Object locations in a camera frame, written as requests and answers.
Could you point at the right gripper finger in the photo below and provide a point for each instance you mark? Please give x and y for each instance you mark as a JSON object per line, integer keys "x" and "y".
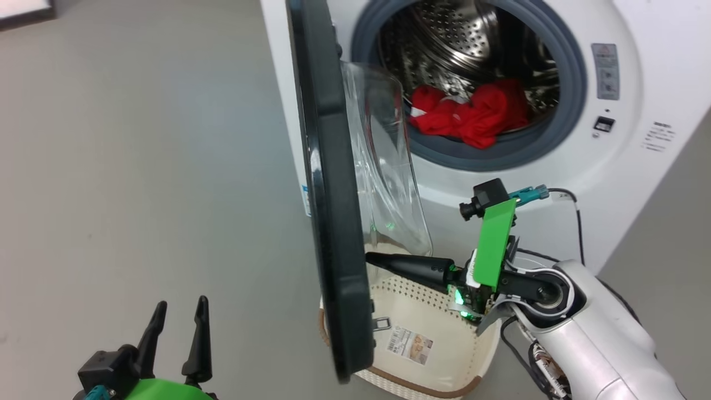
{"x": 411, "y": 266}

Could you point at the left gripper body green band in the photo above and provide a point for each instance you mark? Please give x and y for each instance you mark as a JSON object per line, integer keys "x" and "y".
{"x": 166, "y": 390}

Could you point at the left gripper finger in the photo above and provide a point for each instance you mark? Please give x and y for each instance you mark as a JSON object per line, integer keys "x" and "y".
{"x": 151, "y": 339}
{"x": 201, "y": 344}

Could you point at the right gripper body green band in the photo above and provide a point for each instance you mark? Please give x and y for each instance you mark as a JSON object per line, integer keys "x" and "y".
{"x": 494, "y": 244}

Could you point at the dark grey washer door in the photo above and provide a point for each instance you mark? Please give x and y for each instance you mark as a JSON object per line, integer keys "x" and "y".
{"x": 333, "y": 222}

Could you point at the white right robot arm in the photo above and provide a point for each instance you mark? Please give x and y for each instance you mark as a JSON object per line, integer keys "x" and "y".
{"x": 605, "y": 344}

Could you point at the basket product label sticker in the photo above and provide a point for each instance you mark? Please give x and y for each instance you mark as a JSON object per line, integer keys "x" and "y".
{"x": 411, "y": 344}

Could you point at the cream perforated laundry basket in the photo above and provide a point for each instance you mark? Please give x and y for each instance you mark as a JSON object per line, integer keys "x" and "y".
{"x": 455, "y": 355}

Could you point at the white front-load washing machine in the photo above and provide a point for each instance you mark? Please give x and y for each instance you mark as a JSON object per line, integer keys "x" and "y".
{"x": 611, "y": 166}

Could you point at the black door latch socket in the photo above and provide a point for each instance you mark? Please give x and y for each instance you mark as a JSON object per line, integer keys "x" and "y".
{"x": 604, "y": 123}

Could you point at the grey rubber door gasket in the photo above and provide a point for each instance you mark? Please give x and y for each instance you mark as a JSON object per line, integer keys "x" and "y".
{"x": 572, "y": 89}

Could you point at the blue energy label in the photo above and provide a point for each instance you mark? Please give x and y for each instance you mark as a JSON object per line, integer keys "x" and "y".
{"x": 306, "y": 200}

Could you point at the printed text notice sticker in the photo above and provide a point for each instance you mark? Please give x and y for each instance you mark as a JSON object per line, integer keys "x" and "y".
{"x": 658, "y": 136}

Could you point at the steel washer drum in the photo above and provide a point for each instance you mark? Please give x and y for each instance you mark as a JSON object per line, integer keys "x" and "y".
{"x": 461, "y": 44}

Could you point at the grey warning sticker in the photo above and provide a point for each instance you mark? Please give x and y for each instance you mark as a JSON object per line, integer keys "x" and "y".
{"x": 605, "y": 69}

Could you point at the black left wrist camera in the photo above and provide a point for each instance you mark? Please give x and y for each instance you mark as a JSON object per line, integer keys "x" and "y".
{"x": 108, "y": 364}

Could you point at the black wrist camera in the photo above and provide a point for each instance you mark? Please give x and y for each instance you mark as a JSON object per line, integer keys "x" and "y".
{"x": 491, "y": 194}
{"x": 108, "y": 364}

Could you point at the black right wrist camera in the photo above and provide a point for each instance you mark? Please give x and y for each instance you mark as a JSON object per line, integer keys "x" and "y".
{"x": 491, "y": 194}

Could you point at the white board with dark frame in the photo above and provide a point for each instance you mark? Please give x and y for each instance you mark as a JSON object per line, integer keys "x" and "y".
{"x": 22, "y": 8}

